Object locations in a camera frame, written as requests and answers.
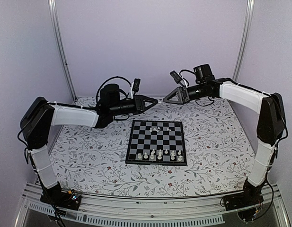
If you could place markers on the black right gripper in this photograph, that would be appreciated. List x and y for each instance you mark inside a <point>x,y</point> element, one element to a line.
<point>183,90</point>

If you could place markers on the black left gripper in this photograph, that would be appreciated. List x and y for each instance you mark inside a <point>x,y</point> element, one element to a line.
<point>140,104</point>

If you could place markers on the white bishop chess piece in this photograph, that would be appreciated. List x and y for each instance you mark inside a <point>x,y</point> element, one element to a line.
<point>152,156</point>
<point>159,157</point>

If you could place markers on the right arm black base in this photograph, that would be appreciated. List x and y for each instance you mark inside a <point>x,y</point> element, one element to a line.
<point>250,200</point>

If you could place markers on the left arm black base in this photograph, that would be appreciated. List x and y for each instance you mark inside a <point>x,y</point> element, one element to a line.
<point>70,199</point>

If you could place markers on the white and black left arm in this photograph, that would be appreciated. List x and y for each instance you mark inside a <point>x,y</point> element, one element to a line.
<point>42,115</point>

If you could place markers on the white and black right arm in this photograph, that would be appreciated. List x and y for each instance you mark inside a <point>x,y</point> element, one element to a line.
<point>269,107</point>

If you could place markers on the black and white chessboard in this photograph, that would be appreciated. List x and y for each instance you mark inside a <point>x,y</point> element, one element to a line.
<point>141,140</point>

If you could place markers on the floral patterned table mat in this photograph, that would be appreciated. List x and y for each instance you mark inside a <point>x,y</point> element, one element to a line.
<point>219,155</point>

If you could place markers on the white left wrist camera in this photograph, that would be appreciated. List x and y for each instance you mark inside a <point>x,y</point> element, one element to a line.
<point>134,87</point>

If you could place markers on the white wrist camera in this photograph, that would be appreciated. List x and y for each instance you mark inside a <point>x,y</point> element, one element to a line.
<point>134,87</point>
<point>178,79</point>

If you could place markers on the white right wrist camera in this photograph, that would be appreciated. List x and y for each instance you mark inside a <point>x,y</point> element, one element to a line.
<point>178,79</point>

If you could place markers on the right aluminium frame post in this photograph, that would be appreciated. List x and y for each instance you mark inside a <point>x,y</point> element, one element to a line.
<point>244,38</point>

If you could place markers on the aluminium frame post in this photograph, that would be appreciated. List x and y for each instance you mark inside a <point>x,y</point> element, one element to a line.
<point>61,51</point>
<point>244,38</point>

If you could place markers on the aluminium front rail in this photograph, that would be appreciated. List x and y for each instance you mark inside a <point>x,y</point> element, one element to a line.
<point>112,211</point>

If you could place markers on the left aluminium frame post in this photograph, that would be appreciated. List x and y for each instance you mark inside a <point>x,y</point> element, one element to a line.
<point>61,51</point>

